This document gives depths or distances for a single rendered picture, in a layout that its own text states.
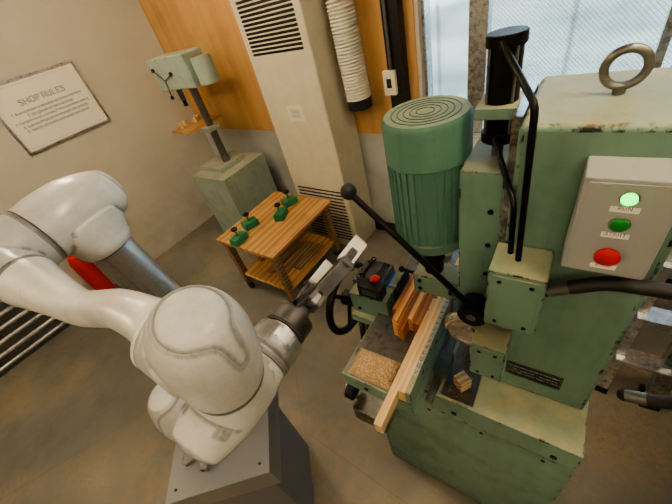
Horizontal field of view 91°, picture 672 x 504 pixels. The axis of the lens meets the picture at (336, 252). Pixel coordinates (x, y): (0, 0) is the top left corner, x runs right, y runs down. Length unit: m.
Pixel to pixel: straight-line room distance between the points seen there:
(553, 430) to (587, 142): 0.71
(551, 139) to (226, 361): 0.51
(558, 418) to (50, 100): 3.47
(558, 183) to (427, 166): 0.21
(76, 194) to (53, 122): 2.53
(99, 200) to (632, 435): 2.10
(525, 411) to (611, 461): 0.93
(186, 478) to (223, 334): 0.99
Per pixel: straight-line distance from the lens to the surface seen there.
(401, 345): 1.01
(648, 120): 0.59
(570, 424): 1.07
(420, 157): 0.66
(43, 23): 3.50
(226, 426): 0.51
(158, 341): 0.36
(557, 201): 0.63
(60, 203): 0.88
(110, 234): 0.90
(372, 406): 1.24
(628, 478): 1.95
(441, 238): 0.78
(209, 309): 0.36
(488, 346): 0.80
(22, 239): 0.86
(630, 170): 0.56
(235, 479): 1.22
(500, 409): 1.05
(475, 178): 0.67
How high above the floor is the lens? 1.75
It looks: 39 degrees down
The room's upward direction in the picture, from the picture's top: 17 degrees counter-clockwise
